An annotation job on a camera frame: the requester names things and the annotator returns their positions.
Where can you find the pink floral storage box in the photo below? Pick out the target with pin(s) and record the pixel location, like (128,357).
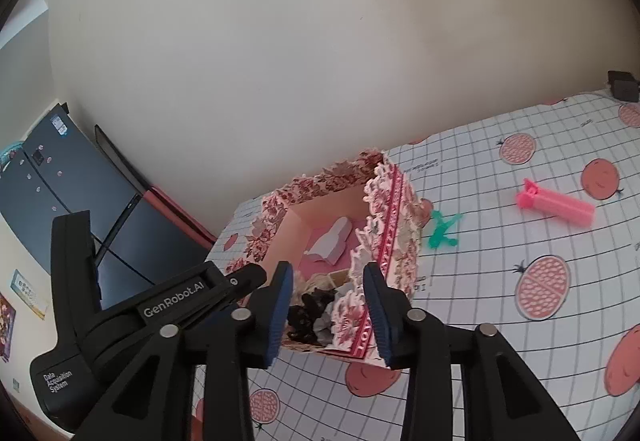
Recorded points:
(400,221)

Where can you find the light wall calendar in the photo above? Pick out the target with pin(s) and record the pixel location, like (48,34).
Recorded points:
(29,293)

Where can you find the black flat panel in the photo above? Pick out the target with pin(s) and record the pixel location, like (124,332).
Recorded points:
(120,161)

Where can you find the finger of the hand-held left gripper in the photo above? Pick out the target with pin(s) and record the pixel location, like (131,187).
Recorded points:
(247,281)

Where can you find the grey tissue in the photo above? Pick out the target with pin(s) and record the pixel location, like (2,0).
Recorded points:
(327,321)

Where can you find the black claw hair clip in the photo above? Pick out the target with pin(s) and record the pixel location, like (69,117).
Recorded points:
(302,316)

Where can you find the white foam piece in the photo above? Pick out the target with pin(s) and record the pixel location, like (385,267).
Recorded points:
(330,241)

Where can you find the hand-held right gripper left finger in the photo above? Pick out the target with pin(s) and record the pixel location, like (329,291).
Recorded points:
(280,316)

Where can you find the green plastic clip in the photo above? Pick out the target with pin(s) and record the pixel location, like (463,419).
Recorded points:
(440,233)

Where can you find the dark blue cabinet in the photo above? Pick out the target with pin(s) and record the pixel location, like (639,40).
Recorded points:
(150,241)

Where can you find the dark blue refrigerator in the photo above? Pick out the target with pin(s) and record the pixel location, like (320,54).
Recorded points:
(50,171)

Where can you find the bundle of cotton swabs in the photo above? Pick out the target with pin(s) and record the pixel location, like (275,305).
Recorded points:
(320,280)

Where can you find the dark wall poster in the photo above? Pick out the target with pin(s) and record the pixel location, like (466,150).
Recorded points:
(6,326)

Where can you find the pink plastic clip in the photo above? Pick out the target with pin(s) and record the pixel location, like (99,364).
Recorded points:
(560,208)

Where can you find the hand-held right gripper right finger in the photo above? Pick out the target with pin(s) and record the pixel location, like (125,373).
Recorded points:
(375,316)

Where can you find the black power adapter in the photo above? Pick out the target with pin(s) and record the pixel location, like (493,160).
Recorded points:
(625,86)

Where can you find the pink board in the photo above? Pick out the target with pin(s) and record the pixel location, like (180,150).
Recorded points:
(185,221)

